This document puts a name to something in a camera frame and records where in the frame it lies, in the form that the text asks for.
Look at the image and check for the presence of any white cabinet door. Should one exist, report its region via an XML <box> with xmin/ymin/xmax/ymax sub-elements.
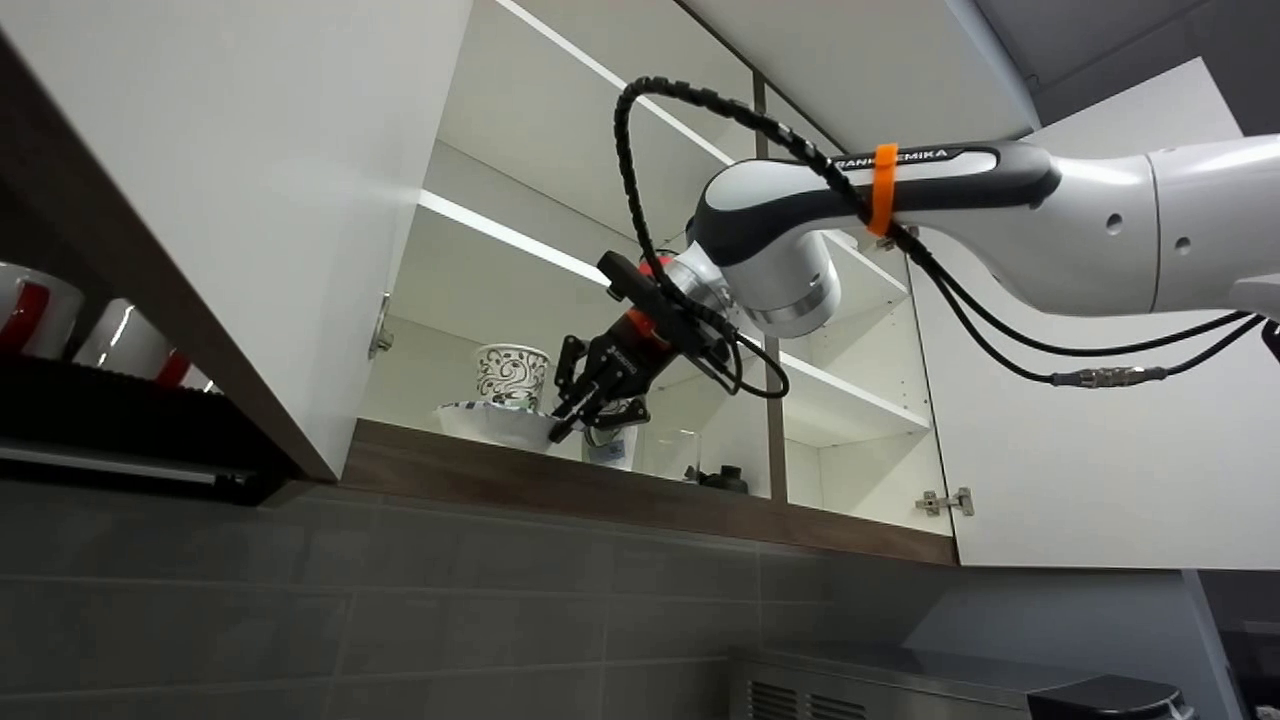
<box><xmin>917</xmin><ymin>59</ymin><xmax>1280</xmax><ymax>572</ymax></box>
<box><xmin>0</xmin><ymin>0</ymin><xmax>476</xmax><ymax>478</ymax></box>

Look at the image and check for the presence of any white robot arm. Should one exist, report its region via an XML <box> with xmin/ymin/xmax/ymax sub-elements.
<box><xmin>554</xmin><ymin>137</ymin><xmax>1280</xmax><ymax>431</ymax></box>

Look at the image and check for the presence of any white red mug left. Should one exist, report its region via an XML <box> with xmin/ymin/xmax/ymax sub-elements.
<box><xmin>0</xmin><ymin>258</ymin><xmax>84</xmax><ymax>361</ymax></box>

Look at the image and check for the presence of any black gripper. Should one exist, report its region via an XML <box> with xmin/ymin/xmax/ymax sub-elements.
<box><xmin>547</xmin><ymin>252</ymin><xmax>714</xmax><ymax>442</ymax></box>

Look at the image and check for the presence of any right white cabinet door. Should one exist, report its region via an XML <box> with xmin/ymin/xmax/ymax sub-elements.
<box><xmin>917</xmin><ymin>59</ymin><xmax>1280</xmax><ymax>572</ymax></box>

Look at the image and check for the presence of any white red mug right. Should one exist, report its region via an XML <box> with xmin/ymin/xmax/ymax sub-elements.
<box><xmin>75</xmin><ymin>295</ymin><xmax>217</xmax><ymax>392</ymax></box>

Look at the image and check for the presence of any small black object in cabinet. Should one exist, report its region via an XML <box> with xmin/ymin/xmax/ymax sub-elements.
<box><xmin>686</xmin><ymin>465</ymin><xmax>748</xmax><ymax>490</ymax></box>

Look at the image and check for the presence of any black microwave oven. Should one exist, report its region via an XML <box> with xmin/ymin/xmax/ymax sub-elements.
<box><xmin>1027</xmin><ymin>676</ymin><xmax>1201</xmax><ymax>720</ymax></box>

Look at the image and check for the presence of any left white cabinet door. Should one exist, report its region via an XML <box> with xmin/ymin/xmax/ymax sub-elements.
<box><xmin>0</xmin><ymin>0</ymin><xmax>476</xmax><ymax>478</ymax></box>

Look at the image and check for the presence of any white red mug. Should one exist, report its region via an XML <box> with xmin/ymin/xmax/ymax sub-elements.
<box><xmin>75</xmin><ymin>295</ymin><xmax>217</xmax><ymax>392</ymax></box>
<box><xmin>0</xmin><ymin>258</ymin><xmax>84</xmax><ymax>361</ymax></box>

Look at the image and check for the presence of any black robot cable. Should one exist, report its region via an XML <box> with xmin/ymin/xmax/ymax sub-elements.
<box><xmin>609</xmin><ymin>70</ymin><xmax>1265</xmax><ymax>402</ymax></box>

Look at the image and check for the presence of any patterned paper cup in cabinet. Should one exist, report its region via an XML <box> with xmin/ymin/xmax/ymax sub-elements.
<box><xmin>585</xmin><ymin>424</ymin><xmax>639</xmax><ymax>470</ymax></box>

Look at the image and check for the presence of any white wall cabinet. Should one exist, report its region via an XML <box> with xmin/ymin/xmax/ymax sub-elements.
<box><xmin>341</xmin><ymin>0</ymin><xmax>1044</xmax><ymax>567</ymax></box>

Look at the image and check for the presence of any metal cabinet hinge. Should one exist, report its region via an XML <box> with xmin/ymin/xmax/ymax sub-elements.
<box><xmin>917</xmin><ymin>487</ymin><xmax>977</xmax><ymax>514</ymax></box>

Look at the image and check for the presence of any patterned paper cup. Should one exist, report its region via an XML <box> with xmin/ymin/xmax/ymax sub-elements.
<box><xmin>476</xmin><ymin>342</ymin><xmax>554</xmax><ymax>412</ymax></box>
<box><xmin>585</xmin><ymin>424</ymin><xmax>639</xmax><ymax>470</ymax></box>

